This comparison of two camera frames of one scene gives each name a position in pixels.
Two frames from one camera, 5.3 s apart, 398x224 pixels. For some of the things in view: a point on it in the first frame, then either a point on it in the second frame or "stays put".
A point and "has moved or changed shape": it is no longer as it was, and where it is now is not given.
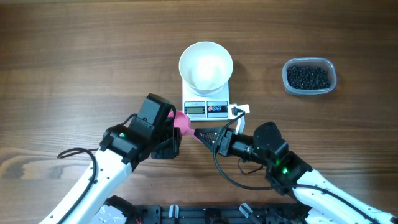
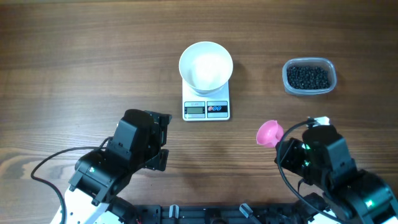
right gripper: x=203 y=132 -> x=292 y=145
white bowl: x=205 y=67 stays put
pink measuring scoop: x=182 y=121 has moved or changed shape
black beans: x=308 y=77 stays put
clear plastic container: x=308 y=76 stays put
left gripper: x=172 y=150 -> x=160 y=132
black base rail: x=222 y=214 stays put
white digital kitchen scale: x=201 y=108 stays put
